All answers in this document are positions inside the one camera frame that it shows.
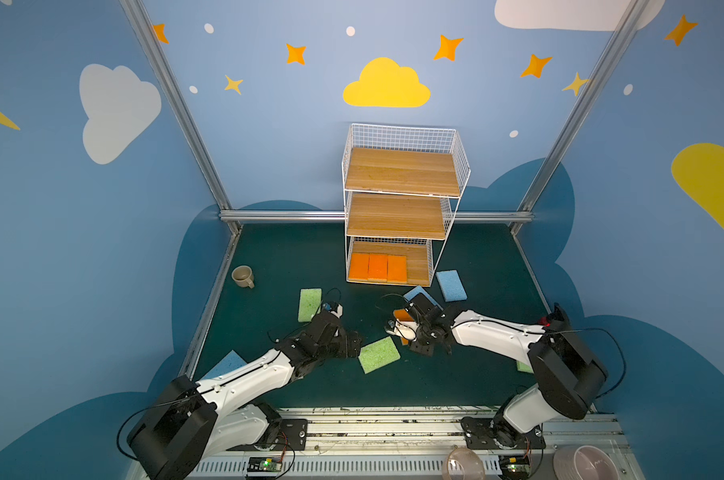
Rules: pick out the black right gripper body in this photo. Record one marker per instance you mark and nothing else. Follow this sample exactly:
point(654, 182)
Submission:
point(420, 327)

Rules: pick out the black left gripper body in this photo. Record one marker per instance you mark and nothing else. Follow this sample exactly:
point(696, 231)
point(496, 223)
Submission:
point(344, 343)

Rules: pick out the green sponge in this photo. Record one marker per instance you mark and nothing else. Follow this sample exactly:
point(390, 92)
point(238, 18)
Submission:
point(378, 355)
point(524, 368)
point(309, 303)

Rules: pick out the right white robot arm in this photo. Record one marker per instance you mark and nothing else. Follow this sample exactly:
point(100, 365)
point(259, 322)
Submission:
point(568, 374)

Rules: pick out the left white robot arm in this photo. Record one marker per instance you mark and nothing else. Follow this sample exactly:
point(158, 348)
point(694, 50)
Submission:
point(190, 420)

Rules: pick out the blue sponge near shelf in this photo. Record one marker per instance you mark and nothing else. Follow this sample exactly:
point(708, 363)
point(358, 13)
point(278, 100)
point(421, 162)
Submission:
point(451, 286)

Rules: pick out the blue sponge centre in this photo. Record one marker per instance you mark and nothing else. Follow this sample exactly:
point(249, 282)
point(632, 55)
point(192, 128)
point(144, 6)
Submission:
point(420, 296)

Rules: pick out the blue sponge far left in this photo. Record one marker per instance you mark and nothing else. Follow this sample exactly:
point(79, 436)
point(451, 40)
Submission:
point(230, 362)

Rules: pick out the beige mug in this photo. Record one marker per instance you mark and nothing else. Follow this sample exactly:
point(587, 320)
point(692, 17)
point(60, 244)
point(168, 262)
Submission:
point(243, 276)

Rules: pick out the pink divided bowl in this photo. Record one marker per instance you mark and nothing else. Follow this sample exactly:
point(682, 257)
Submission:
point(584, 462)

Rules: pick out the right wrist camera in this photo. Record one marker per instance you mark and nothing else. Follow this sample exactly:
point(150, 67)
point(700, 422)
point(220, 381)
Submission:
point(403, 329)

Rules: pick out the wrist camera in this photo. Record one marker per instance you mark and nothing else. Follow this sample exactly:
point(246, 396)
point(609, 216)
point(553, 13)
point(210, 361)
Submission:
point(403, 329)
point(334, 308)

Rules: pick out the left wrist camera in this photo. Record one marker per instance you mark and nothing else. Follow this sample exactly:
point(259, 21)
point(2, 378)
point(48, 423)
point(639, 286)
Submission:
point(334, 308)

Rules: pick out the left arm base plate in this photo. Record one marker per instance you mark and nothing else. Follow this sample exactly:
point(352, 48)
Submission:
point(285, 433)

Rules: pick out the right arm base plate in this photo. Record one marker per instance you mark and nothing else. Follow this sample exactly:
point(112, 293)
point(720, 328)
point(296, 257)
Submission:
point(490, 434)

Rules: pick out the white wire wooden shelf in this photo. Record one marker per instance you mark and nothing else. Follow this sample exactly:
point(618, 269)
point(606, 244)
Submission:
point(402, 188)

